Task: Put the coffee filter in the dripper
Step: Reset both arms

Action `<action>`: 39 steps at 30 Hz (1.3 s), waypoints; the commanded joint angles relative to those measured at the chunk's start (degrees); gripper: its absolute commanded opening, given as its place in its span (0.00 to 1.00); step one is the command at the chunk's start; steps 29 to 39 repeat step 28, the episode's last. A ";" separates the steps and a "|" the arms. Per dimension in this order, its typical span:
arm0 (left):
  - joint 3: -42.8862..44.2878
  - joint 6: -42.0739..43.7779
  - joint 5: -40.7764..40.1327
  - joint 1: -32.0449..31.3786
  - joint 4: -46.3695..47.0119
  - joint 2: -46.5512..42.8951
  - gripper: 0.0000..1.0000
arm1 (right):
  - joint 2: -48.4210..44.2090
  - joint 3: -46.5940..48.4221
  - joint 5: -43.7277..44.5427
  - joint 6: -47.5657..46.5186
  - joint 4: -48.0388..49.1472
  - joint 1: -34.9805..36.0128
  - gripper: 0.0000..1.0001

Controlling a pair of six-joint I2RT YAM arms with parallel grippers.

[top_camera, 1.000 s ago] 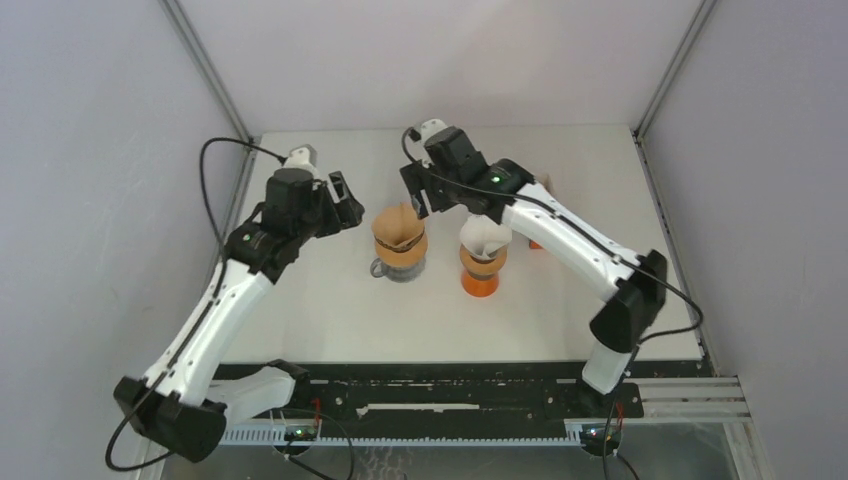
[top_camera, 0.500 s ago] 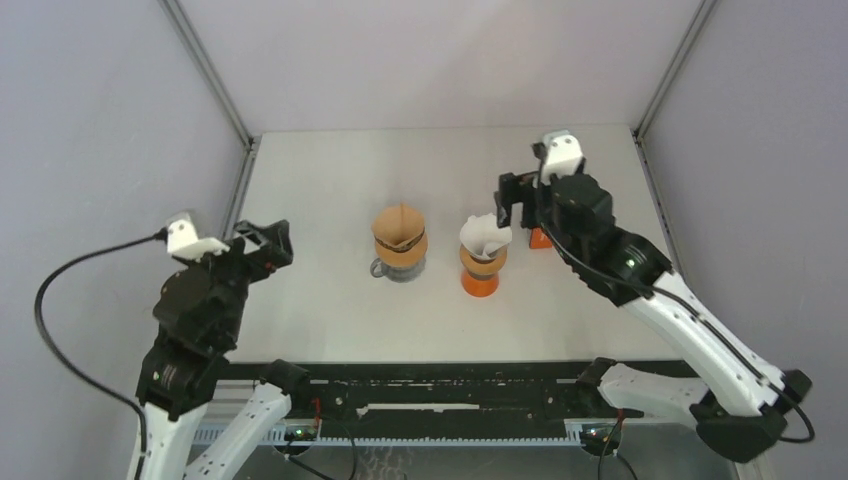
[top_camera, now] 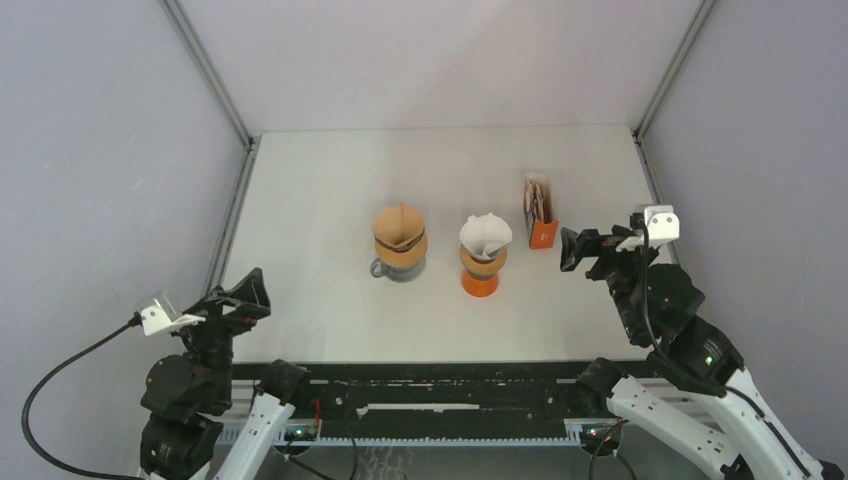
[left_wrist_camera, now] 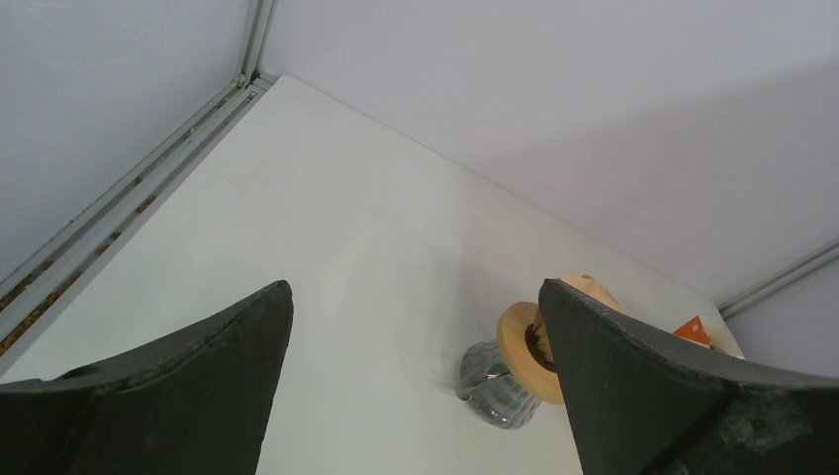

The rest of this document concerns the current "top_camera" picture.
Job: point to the orange glass carafe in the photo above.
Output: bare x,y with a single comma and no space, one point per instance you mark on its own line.
479,286

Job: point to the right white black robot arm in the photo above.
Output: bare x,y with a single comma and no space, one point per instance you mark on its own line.
658,306

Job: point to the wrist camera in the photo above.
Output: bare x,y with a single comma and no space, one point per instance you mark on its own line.
655,225
158,316

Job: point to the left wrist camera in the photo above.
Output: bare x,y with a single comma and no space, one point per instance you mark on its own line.
158,316

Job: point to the grey ribbed dripper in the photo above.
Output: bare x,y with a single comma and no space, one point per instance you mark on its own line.
404,245

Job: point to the grey glass carafe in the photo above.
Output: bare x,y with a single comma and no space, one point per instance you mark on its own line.
380,269

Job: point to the black mounting base plate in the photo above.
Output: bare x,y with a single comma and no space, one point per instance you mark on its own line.
446,398

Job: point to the orange coffee filter box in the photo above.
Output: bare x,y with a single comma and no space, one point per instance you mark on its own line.
539,212

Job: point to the white cable duct strip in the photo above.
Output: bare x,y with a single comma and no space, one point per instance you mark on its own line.
332,435

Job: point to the white paper coffee filter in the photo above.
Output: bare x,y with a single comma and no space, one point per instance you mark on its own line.
483,236

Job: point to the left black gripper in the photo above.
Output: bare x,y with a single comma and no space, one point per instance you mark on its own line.
252,300

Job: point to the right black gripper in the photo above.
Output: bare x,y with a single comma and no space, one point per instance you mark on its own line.
590,242

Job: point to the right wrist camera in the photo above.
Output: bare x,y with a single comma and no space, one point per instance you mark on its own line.
655,225

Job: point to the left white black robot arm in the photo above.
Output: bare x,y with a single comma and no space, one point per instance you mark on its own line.
187,393

